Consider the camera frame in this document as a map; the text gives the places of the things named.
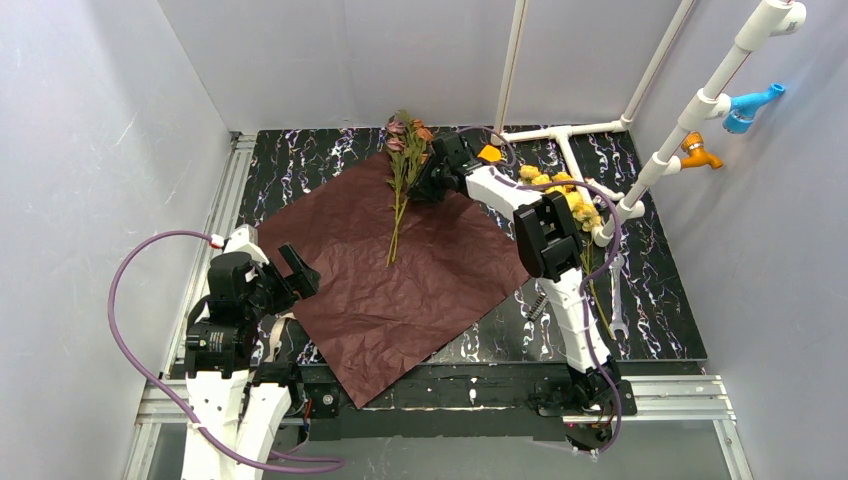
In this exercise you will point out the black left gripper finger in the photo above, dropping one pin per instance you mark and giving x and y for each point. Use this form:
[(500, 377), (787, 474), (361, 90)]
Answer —
[(305, 281), (295, 264)]

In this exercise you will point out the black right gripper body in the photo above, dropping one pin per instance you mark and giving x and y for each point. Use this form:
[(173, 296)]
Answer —
[(431, 177)]

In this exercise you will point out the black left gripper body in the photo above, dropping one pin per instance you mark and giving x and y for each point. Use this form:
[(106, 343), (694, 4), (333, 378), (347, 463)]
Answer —
[(284, 284)]

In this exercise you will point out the orange fake flower stem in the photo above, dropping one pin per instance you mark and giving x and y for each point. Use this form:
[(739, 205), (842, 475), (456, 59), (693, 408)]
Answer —
[(419, 138)]

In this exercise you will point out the maroon wrapping paper sheet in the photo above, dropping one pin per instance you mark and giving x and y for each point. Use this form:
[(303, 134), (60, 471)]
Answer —
[(391, 293)]

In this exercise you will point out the yellow fake flower bunch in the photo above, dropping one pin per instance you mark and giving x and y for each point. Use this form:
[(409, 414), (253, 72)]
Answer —
[(585, 213)]

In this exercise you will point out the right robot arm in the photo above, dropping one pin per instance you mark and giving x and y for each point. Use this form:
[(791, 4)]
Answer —
[(549, 247)]

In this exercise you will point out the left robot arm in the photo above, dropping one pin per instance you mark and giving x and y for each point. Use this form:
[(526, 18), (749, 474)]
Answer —
[(237, 408)]

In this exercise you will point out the pink fake flower stem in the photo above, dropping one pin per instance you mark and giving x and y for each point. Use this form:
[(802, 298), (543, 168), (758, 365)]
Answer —
[(396, 146)]

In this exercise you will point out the orange plastic piece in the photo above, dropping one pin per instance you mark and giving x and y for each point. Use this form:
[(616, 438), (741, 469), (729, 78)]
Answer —
[(490, 154)]

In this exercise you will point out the beige ribbon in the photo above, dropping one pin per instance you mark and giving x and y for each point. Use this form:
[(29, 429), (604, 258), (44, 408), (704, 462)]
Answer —
[(268, 346)]

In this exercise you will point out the black comb strip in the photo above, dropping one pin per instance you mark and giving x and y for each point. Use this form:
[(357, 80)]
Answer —
[(538, 308)]

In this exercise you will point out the silver wrench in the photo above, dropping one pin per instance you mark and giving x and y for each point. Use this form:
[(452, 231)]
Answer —
[(617, 324)]

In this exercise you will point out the orange plastic tap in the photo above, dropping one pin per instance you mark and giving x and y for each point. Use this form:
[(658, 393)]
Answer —
[(696, 154)]

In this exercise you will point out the blue plastic tap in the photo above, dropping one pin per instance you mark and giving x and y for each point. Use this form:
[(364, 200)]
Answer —
[(744, 108)]

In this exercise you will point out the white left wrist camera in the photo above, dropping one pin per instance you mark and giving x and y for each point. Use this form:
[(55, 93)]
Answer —
[(243, 239)]

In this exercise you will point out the aluminium frame rail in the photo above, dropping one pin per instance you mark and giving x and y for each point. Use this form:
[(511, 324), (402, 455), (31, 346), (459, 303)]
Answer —
[(155, 408)]

